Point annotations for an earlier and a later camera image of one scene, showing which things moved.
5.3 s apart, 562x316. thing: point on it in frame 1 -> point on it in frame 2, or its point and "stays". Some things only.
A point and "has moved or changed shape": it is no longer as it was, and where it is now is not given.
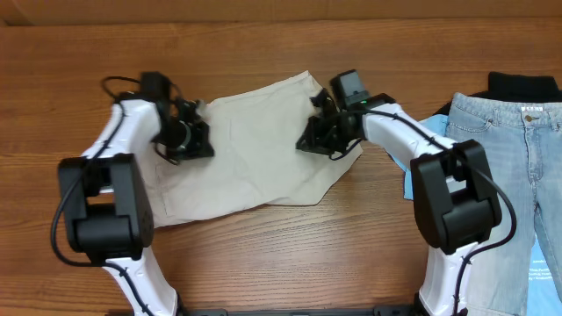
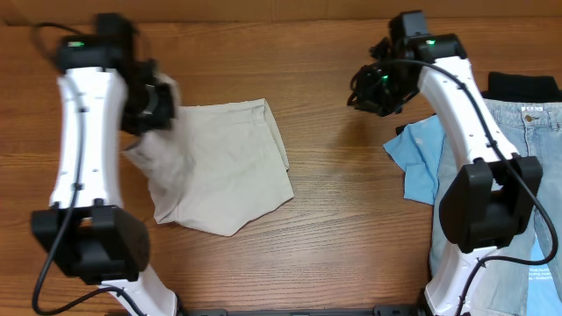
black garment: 516,88 stays
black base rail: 299,312 stays
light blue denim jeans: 523,143 stays
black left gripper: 198,138 -> 154,105
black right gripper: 317,132 -> 366,94
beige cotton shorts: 255,159 has moved or changed shape
